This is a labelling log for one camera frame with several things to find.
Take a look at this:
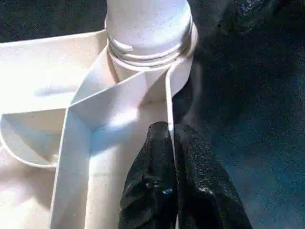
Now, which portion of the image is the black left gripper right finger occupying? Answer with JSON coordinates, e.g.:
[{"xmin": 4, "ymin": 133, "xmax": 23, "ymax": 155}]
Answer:
[{"xmin": 175, "ymin": 124, "xmax": 253, "ymax": 229}]

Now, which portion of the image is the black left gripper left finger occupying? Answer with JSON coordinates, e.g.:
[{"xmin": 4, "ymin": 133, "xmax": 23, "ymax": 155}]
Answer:
[{"xmin": 118, "ymin": 121, "xmax": 178, "ymax": 229}]

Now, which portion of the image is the white plastic table top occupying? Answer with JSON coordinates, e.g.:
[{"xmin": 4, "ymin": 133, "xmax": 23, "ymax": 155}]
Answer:
[{"xmin": 0, "ymin": 30, "xmax": 200, "ymax": 229}]

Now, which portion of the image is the white plastic table leg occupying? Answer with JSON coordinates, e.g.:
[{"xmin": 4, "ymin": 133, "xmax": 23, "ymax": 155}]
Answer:
[{"xmin": 104, "ymin": 0, "xmax": 198, "ymax": 67}]

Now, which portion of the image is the black table mat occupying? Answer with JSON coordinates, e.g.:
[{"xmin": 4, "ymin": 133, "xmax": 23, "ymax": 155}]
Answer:
[{"xmin": 0, "ymin": 0, "xmax": 305, "ymax": 229}]

